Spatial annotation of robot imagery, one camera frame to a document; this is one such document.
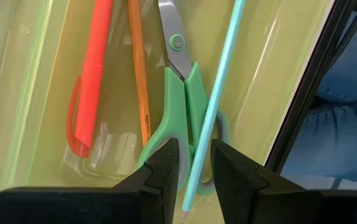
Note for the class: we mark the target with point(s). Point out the orange highlighter pen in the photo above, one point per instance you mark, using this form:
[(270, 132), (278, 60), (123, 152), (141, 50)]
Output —
[(91, 93)]

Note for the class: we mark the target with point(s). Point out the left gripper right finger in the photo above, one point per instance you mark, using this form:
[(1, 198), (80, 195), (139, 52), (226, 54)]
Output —
[(259, 205)]

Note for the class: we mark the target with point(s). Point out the yellow-green translucent pencil case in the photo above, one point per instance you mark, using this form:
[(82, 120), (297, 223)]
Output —
[(26, 109)]

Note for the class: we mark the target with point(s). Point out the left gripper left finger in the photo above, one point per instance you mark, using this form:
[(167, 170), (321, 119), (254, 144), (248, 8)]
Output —
[(135, 205)]

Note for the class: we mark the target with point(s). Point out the orange pencil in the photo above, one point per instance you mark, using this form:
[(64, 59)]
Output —
[(139, 77)]

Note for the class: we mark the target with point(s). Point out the person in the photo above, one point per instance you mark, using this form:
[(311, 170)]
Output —
[(343, 137)]

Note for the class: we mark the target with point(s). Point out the teal pencil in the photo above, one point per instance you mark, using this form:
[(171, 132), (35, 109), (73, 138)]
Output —
[(219, 87)]

